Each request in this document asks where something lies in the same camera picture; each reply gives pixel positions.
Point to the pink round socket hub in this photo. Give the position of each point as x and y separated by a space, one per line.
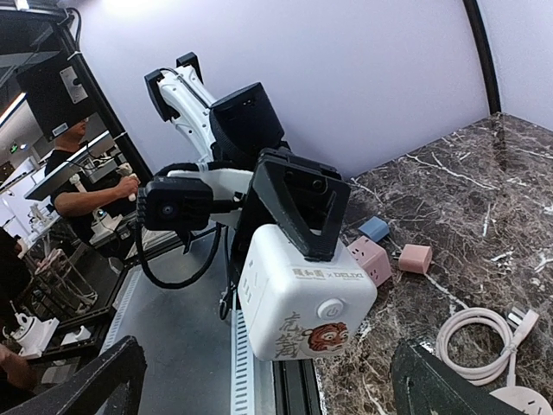
526 400

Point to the black left corner post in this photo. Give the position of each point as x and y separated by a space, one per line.
93 89

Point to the white slotted cable duct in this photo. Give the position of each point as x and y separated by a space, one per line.
242 400

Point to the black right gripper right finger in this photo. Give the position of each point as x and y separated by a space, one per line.
422 384

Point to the blue small charger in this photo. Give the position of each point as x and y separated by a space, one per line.
375 229

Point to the black right corner post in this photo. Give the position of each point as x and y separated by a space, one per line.
485 55

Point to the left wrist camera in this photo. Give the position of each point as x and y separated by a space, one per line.
176 204

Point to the black front table rail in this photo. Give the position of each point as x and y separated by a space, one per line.
296 389

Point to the pink small charger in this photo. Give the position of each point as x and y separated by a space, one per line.
415 259

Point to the pink cube socket adapter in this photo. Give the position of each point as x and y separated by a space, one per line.
373 259

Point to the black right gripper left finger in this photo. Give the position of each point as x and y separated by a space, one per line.
112 382

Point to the white cube socket adapter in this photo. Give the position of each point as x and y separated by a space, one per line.
295 309

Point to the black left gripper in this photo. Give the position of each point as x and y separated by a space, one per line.
306 199

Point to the black corner post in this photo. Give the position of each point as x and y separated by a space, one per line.
93 89
485 55

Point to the person in black shirt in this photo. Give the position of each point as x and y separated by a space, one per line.
110 194

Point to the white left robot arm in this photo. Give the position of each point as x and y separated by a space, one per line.
246 177

